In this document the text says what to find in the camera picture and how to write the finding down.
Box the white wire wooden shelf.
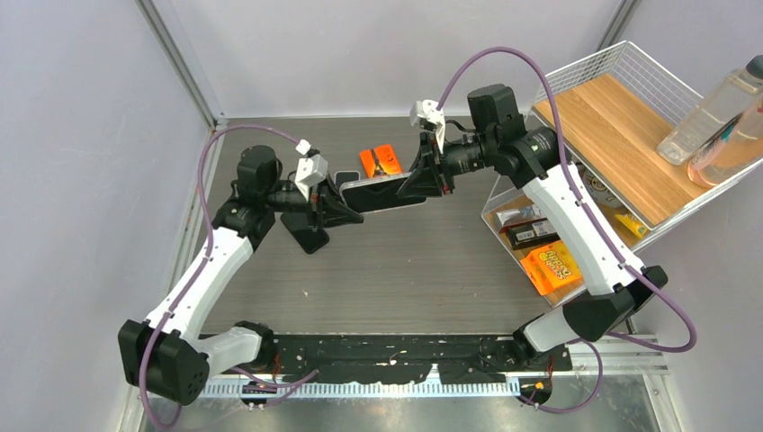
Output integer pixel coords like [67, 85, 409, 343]
[481, 40, 763, 308]

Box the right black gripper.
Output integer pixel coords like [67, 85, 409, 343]
[397, 130, 495, 199]

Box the yellow snack packet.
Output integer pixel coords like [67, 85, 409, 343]
[615, 212, 650, 239]

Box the orange packet under shelf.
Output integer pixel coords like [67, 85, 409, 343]
[520, 240, 583, 296]

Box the bare black phone left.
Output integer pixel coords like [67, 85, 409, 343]
[280, 212, 330, 255]

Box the orange razor box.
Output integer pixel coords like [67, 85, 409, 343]
[359, 144, 404, 178]

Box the pink tinted bottle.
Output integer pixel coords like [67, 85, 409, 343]
[687, 96, 762, 187]

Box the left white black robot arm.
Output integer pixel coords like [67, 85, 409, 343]
[118, 145, 364, 406]

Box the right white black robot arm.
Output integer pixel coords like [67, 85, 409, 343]
[397, 84, 668, 370]

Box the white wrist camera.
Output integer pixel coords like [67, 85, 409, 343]
[409, 99, 446, 153]
[293, 139, 328, 201]

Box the clear water bottle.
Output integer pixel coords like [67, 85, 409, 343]
[656, 54, 762, 166]

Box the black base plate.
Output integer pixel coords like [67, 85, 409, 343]
[240, 334, 572, 384]

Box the phone in lilac case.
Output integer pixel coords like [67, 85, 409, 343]
[334, 170, 361, 187]

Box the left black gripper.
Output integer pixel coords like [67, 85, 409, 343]
[265, 171, 365, 232]

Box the dark snack bar packet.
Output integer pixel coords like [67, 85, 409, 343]
[506, 219, 561, 250]

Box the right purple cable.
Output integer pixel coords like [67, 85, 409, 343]
[435, 46, 698, 414]

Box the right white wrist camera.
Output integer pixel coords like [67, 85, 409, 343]
[409, 99, 446, 153]

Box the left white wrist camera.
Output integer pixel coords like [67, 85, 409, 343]
[293, 139, 328, 201]

